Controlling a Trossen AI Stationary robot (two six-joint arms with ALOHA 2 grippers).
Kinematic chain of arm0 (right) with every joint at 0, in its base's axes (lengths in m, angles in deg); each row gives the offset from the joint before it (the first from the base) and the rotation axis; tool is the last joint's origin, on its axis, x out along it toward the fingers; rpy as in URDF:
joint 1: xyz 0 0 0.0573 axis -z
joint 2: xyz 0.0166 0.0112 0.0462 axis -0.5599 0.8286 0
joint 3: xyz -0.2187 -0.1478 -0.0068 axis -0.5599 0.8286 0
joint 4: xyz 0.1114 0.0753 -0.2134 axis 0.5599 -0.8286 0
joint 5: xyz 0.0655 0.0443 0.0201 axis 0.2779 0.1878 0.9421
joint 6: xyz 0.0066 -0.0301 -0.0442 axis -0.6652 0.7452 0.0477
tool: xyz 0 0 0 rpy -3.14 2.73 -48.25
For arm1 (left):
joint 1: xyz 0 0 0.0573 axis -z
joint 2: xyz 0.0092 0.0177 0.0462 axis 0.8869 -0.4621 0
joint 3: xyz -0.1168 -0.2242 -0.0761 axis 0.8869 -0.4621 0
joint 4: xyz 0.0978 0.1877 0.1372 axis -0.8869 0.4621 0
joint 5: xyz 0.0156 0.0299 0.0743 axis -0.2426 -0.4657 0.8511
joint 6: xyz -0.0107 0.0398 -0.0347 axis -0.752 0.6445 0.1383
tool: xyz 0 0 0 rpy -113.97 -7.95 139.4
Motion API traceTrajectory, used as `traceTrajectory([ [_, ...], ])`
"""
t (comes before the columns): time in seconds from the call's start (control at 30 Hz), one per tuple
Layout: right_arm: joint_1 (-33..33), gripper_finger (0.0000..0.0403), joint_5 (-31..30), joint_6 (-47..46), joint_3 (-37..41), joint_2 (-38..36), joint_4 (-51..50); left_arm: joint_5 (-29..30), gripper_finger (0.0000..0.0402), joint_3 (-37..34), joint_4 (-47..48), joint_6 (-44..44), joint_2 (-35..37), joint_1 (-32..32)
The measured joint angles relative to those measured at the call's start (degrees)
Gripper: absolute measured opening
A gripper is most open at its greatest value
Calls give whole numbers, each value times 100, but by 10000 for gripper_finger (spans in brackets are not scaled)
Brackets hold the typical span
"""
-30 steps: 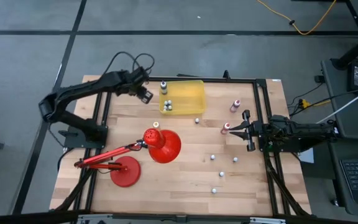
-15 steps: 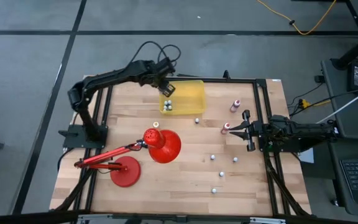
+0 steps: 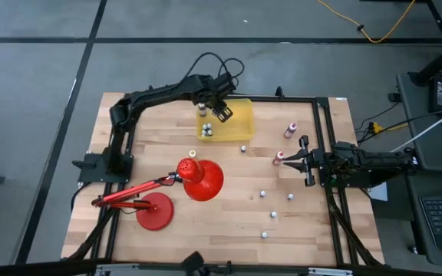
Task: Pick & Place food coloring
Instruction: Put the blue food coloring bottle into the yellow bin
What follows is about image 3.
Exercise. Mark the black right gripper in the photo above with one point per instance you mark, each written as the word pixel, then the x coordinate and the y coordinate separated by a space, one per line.
pixel 317 161

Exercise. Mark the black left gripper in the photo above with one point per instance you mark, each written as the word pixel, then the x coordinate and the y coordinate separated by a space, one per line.
pixel 208 90

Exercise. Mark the large pink-capped dye bottle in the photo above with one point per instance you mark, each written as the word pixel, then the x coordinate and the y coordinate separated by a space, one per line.
pixel 290 131

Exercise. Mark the large yellow dye bottle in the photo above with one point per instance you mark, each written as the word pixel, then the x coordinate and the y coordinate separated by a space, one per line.
pixel 192 153

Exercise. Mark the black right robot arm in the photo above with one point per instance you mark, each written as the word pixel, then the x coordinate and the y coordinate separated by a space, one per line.
pixel 382 161

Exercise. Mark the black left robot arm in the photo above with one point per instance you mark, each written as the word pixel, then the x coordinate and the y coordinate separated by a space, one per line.
pixel 159 92

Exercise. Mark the translucent yellow plastic bin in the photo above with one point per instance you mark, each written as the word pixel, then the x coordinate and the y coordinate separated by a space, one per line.
pixel 240 128

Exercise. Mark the red desk lamp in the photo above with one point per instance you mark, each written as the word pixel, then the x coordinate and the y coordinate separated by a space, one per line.
pixel 202 180

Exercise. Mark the yellow plug connector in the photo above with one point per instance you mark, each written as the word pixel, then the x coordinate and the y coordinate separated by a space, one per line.
pixel 376 127

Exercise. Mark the white paper tag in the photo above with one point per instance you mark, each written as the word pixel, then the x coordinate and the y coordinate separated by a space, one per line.
pixel 380 193

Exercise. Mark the dark gray desk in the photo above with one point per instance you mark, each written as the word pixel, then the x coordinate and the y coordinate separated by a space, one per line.
pixel 413 99
pixel 413 230

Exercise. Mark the black stand leg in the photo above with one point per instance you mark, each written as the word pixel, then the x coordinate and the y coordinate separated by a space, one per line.
pixel 436 63

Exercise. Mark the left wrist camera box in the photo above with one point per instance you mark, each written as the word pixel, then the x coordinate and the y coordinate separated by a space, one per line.
pixel 225 84

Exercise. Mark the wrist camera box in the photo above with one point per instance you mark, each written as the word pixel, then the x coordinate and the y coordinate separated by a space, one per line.
pixel 343 151
pixel 225 84

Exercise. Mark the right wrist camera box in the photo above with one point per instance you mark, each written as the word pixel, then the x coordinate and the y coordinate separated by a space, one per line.
pixel 343 151

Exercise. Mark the black aluminium table frame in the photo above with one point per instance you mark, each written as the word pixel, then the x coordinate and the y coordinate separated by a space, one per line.
pixel 267 98

